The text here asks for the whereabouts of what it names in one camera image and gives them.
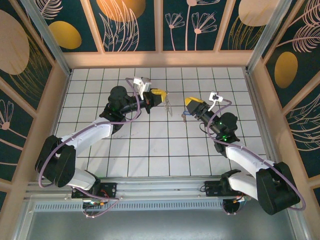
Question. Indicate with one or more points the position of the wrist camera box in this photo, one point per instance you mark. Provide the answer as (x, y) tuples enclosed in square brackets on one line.
[(143, 83), (216, 96)]

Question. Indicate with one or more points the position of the silver key with blue tag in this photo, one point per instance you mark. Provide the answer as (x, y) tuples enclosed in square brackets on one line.
[(183, 117)]

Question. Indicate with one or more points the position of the grey metal sheet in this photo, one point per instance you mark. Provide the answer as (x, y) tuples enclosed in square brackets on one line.
[(160, 225)]

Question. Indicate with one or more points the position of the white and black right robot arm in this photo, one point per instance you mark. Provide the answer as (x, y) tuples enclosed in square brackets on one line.
[(245, 157)]

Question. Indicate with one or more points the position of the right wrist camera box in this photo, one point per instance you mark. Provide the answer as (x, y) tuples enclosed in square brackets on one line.
[(216, 96)]

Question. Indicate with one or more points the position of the aluminium corner post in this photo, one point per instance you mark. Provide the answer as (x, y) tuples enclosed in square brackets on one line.
[(268, 37), (48, 37)]

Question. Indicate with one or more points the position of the aluminium mounting rail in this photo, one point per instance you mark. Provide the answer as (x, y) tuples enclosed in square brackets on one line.
[(160, 186)]

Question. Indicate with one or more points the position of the grey keyring holder with rings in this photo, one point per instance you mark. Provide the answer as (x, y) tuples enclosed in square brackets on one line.
[(168, 103)]

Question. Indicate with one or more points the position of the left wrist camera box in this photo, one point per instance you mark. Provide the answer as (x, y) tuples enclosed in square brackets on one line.
[(143, 83)]

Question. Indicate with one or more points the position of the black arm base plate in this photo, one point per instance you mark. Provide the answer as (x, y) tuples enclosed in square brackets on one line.
[(212, 187), (110, 187)]

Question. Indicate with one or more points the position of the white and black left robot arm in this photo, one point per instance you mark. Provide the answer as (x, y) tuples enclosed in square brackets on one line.
[(85, 135)]

